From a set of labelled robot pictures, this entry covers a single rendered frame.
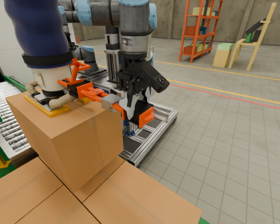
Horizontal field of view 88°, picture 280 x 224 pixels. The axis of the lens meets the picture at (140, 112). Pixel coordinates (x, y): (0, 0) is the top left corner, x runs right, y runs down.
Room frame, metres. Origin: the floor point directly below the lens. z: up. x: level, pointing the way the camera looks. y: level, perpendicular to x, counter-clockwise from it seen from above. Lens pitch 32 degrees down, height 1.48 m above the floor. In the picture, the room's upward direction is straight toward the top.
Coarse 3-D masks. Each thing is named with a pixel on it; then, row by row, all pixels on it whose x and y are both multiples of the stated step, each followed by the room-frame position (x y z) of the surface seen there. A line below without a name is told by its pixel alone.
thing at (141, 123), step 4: (136, 104) 0.45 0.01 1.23; (140, 104) 0.45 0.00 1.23; (144, 104) 0.45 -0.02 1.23; (136, 108) 0.42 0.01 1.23; (140, 108) 0.42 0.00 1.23; (144, 108) 0.42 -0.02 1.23; (148, 108) 0.43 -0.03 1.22; (152, 108) 0.43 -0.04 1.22; (124, 112) 0.43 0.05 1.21; (136, 112) 0.40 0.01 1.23; (140, 112) 0.40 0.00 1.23; (144, 112) 0.40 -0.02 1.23; (148, 112) 0.41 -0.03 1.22; (124, 116) 0.43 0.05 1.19; (136, 116) 0.40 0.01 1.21; (140, 116) 0.38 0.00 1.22; (144, 116) 0.39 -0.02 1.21; (128, 120) 0.42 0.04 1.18; (132, 120) 0.41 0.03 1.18; (136, 120) 0.40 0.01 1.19; (140, 120) 0.38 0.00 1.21; (136, 124) 0.40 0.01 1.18; (140, 124) 0.38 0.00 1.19; (144, 124) 0.40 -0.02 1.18
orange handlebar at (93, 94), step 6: (72, 60) 1.17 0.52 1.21; (84, 66) 1.00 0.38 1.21; (90, 66) 1.04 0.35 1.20; (66, 78) 0.76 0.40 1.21; (66, 84) 0.68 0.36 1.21; (84, 90) 0.61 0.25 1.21; (90, 90) 0.62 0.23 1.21; (96, 90) 0.60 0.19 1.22; (102, 90) 0.60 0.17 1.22; (90, 96) 0.56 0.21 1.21; (96, 96) 0.54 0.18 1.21; (102, 96) 0.57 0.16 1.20; (114, 108) 0.47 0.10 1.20; (120, 108) 0.45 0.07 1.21; (150, 114) 0.41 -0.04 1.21; (144, 120) 0.39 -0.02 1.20; (150, 120) 0.39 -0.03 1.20
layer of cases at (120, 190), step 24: (24, 168) 0.69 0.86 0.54; (48, 168) 0.69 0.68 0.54; (120, 168) 0.69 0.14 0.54; (0, 192) 0.51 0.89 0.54; (24, 192) 0.51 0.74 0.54; (48, 192) 0.51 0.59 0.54; (72, 192) 0.51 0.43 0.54; (96, 192) 0.51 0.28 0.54; (120, 192) 0.51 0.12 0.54; (144, 192) 0.51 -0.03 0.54; (168, 192) 0.51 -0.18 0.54; (0, 216) 0.38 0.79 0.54; (24, 216) 0.38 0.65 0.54; (48, 216) 0.38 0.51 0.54; (72, 216) 0.38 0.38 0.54; (96, 216) 0.38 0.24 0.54; (120, 216) 0.38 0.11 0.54; (144, 216) 0.38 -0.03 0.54; (168, 216) 0.38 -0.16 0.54; (192, 216) 0.38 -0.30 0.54
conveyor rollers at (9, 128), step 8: (0, 88) 2.21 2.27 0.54; (8, 88) 2.22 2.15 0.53; (16, 88) 2.18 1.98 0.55; (0, 96) 1.92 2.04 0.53; (0, 104) 1.65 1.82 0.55; (0, 112) 1.49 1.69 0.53; (8, 112) 1.48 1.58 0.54; (8, 120) 1.32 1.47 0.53; (16, 120) 1.31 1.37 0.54; (0, 128) 1.19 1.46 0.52; (8, 128) 1.18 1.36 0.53; (16, 128) 1.17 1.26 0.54; (8, 136) 1.04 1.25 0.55; (16, 136) 1.08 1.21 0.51; (24, 136) 1.06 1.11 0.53; (16, 144) 0.94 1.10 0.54
